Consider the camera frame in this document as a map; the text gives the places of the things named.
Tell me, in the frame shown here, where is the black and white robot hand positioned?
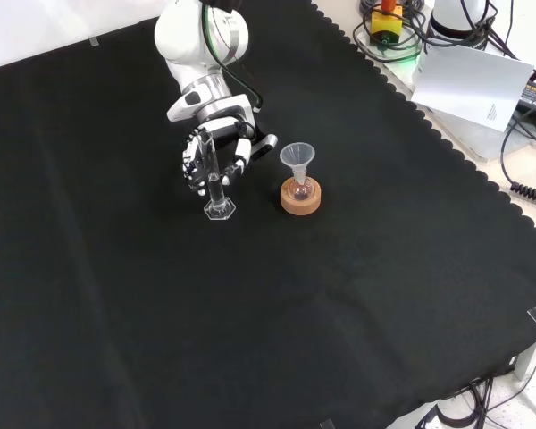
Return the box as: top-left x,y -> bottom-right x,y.
180,93 -> 280,198

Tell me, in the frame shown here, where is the clear glass graduated cylinder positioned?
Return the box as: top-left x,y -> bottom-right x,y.
197,130 -> 238,222

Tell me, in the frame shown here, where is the clear plastic funnel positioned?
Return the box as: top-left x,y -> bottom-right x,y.
279,142 -> 316,189

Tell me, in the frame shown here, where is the round-bottom glass flask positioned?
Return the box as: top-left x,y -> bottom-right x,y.
288,176 -> 314,202

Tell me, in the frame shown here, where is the black bench cloth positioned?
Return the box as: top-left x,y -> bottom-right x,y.
0,0 -> 536,429

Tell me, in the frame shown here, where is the yellow stop button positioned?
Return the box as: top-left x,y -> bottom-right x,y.
369,0 -> 405,46

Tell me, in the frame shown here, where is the pale board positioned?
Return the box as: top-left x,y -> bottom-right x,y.
409,42 -> 536,133

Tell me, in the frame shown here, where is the white device with black band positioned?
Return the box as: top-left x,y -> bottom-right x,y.
428,0 -> 497,40

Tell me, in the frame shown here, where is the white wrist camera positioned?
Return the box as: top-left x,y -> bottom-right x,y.
166,88 -> 207,122

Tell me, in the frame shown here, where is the cork ring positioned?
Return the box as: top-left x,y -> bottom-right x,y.
280,176 -> 322,216

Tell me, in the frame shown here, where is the black and green arm cable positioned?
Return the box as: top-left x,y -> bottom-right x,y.
199,0 -> 265,114

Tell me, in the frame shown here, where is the black looped cable bundle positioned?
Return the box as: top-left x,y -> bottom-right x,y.
352,0 -> 431,63

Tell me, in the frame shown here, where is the black coiled cable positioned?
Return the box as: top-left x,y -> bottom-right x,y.
498,111 -> 536,206

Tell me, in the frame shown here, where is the black floor cable bundle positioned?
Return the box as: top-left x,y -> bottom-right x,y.
413,366 -> 536,429

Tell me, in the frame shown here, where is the white metal bench bracket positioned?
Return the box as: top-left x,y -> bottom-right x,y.
513,332 -> 536,382

